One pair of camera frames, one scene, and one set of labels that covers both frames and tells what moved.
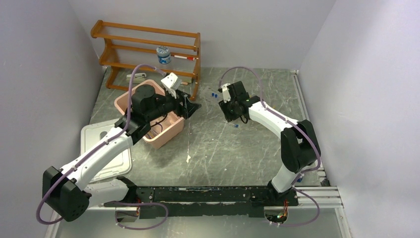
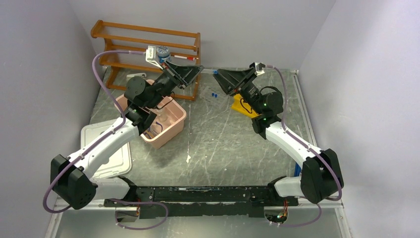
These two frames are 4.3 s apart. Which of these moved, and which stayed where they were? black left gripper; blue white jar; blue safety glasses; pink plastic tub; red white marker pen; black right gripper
Moved: black left gripper; black right gripper
Stayed: pink plastic tub; blue safety glasses; red white marker pen; blue white jar
